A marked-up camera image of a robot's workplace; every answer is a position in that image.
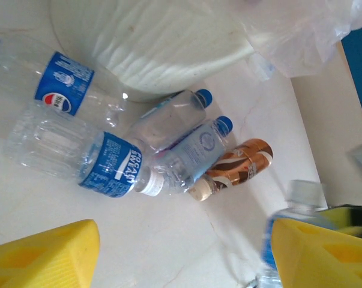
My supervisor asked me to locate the white ribbed bin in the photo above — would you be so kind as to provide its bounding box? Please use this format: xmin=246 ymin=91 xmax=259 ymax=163
xmin=50 ymin=0 xmax=255 ymax=103

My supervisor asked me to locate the translucent plastic bin liner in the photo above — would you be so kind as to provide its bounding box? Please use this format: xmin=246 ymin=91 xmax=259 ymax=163
xmin=240 ymin=0 xmax=362 ymax=79

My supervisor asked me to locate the copper brown coffee bottle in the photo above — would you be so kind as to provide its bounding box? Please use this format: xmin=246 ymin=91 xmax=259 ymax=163
xmin=189 ymin=137 xmax=274 ymax=202

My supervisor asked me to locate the clear bottle narrow blue label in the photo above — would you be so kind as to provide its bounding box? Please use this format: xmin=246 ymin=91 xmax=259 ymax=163
xmin=129 ymin=88 xmax=214 ymax=154

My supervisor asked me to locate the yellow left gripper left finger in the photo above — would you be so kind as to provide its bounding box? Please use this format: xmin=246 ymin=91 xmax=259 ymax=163
xmin=0 ymin=218 xmax=101 ymax=288

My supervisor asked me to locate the Pepsi label clear bottle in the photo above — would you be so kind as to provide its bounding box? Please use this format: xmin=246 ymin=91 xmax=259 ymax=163
xmin=0 ymin=29 xmax=130 ymax=128

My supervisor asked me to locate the Pocari Sweat clear bottle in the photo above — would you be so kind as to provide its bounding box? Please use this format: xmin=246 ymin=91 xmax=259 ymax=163
xmin=3 ymin=101 xmax=165 ymax=199

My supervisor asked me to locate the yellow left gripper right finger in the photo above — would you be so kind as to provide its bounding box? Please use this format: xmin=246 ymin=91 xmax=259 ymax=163
xmin=272 ymin=217 xmax=362 ymax=288

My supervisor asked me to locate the blue label bottle white cap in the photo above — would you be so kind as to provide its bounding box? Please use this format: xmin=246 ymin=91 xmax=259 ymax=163
xmin=255 ymin=179 xmax=328 ymax=288

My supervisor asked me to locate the clear bottle pale label blue cap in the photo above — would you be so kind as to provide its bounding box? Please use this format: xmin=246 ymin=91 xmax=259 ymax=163
xmin=152 ymin=115 xmax=234 ymax=196

